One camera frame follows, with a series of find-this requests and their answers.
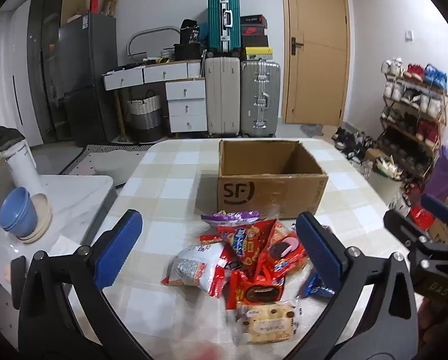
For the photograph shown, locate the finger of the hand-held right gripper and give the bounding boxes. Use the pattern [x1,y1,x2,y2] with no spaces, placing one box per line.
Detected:
[421,193,448,247]
[383,209,441,256]

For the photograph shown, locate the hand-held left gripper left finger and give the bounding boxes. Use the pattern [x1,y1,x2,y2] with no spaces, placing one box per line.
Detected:
[11,209,153,360]

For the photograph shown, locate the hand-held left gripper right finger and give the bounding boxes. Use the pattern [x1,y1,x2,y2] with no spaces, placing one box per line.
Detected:
[284,212,421,360]

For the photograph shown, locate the clear cracker cake packet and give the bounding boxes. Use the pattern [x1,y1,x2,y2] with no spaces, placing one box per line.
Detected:
[233,300,303,347]

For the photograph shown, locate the small red snack packet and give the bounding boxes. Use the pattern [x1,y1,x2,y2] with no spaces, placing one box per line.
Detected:
[199,232,226,246]

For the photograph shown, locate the purple snack bag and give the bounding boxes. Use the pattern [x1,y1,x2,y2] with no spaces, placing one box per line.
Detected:
[200,211,261,230]

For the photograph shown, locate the red plastic bag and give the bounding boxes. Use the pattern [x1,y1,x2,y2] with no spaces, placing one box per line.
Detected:
[409,206,434,231]

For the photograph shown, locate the printed brown cardboard box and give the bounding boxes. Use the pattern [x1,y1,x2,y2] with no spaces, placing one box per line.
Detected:
[428,193,448,246]

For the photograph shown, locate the blue cookie packet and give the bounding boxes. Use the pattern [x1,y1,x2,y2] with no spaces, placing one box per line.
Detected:
[298,270,337,300]

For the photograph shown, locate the white trash bin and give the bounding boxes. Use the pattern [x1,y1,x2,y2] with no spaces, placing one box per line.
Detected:
[370,154,404,203]

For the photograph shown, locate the white marble side table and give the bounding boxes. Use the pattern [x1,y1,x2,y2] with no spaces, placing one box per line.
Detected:
[0,174,117,308]

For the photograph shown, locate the white snack bag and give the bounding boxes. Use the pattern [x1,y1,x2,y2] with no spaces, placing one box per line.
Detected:
[161,243,228,289]

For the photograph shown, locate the red chocolate pie packet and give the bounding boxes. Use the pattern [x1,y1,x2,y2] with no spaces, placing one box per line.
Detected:
[226,270,286,310]

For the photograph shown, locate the large red snack bag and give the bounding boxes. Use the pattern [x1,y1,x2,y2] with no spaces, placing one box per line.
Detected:
[216,220,281,271]

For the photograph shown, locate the small brown cardboard box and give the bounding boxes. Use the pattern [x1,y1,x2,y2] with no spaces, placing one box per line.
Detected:
[364,148,386,166]

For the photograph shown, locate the stack of beige plates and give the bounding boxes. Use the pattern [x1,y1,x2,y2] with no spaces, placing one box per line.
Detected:
[16,193,53,243]

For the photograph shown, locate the checked tablecloth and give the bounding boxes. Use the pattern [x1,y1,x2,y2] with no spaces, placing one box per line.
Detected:
[68,138,423,360]

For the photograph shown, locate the black white patterned rug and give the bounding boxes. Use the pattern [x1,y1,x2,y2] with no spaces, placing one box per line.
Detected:
[61,144,153,175]

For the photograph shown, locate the pile of dark shoes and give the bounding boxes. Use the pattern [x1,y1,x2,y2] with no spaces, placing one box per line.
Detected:
[332,125,374,166]

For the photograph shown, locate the red white snack packet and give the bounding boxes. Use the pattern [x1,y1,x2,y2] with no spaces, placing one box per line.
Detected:
[208,253,243,301]

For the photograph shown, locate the stack of blue bowls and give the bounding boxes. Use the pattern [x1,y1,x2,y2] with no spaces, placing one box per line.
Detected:
[0,187,39,238]

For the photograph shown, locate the shoe rack with shoes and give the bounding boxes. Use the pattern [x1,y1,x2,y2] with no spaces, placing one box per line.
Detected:
[380,58,448,181]

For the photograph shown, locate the white thermos jug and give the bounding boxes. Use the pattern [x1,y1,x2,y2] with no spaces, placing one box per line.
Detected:
[4,139,41,196]

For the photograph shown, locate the woven laundry basket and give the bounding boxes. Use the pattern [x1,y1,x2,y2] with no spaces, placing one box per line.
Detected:
[125,90,162,141]

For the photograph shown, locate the white drawer desk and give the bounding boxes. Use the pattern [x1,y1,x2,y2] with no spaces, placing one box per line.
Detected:
[103,62,207,134]

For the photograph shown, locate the dark cloth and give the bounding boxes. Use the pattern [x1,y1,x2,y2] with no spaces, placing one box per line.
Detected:
[0,127,24,162]

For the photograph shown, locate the silver suitcase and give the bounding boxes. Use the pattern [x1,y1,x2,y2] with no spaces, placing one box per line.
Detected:
[241,59,281,138]

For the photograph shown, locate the grey refrigerator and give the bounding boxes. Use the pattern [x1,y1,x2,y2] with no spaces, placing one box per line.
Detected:
[58,12,119,147]

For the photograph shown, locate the beige suitcase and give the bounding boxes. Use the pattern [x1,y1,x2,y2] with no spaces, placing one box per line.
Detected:
[204,57,243,138]

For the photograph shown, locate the wooden door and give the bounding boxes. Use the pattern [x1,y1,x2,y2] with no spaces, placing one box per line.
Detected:
[280,0,351,126]

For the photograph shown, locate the dark glass cabinet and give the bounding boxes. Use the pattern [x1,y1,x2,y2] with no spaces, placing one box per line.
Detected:
[27,0,68,145]

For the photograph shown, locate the black storage bin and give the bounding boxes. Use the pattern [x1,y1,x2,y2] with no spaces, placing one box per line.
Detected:
[173,43,206,62]

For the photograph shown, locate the grey curved tube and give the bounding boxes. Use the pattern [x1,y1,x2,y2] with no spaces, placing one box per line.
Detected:
[127,26,179,61]

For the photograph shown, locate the black paper bag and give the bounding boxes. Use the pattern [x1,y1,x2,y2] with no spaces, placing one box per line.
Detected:
[179,19,202,46]

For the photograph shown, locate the teal suitcase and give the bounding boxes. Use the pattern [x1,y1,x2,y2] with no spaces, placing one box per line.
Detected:
[208,0,241,55]

